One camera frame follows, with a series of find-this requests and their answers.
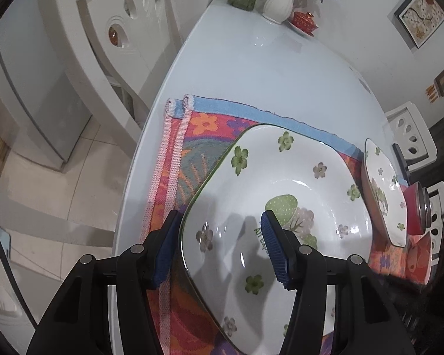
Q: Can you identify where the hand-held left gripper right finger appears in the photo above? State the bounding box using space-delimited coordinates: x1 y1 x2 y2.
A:
260 210 417 355

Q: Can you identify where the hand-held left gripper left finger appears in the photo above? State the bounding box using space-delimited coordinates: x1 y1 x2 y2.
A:
25 210 184 355

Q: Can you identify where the large floral square plate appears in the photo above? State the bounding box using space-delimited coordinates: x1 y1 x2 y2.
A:
179 123 372 355

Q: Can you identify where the small floral square plate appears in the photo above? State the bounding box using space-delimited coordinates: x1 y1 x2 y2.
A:
361 138 408 248

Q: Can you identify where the red steel bowl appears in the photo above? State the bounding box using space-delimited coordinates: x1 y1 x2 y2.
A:
403 182 432 235

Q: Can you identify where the orange plate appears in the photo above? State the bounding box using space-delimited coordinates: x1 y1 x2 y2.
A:
405 234 434 285

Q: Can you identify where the floral orange cloth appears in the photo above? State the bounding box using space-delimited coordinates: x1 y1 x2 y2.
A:
140 94 435 355

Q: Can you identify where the grey refrigerator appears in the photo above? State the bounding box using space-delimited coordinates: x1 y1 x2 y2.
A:
0 18 93 172

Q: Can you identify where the large framed picture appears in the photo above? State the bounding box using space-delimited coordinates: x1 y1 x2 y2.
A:
393 0 444 49

